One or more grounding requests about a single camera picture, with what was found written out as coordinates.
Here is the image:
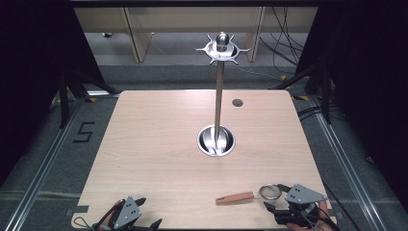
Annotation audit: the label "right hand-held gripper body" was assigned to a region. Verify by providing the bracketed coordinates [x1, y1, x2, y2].
[282, 183, 329, 228]

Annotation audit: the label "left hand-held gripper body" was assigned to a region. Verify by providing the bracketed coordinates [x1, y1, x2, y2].
[107, 195, 143, 231]

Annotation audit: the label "wooden-handled mesh strainer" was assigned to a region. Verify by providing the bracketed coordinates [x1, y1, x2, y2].
[215, 183, 284, 206]

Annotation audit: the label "steel utensil rack stand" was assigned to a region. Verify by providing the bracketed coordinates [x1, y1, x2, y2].
[194, 31, 250, 158]

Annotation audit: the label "person's left hand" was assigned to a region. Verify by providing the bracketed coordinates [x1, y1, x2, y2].
[95, 199, 125, 231]

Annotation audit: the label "person's right hand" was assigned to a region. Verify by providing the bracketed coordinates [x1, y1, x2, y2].
[286, 199, 338, 231]

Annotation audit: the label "black metal stand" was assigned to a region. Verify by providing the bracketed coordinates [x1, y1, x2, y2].
[57, 65, 120, 130]
[268, 62, 335, 125]

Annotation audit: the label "light wooden background desk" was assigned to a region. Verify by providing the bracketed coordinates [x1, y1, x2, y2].
[73, 7, 319, 64]

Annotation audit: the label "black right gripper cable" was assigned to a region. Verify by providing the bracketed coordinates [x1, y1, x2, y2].
[320, 182, 355, 231]

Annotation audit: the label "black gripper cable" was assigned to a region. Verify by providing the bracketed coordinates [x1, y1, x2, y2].
[320, 182, 355, 231]
[76, 216, 99, 230]

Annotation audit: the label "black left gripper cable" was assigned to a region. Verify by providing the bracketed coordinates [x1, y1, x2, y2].
[76, 216, 99, 230]

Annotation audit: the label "aluminium floor rail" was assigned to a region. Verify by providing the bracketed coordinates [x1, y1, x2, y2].
[307, 95, 377, 231]
[3, 94, 87, 231]

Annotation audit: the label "black floor cables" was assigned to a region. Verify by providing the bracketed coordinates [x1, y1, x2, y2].
[295, 105, 323, 122]

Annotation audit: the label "bundle of black hanging cables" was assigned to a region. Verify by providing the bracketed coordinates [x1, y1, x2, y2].
[259, 6, 310, 66]

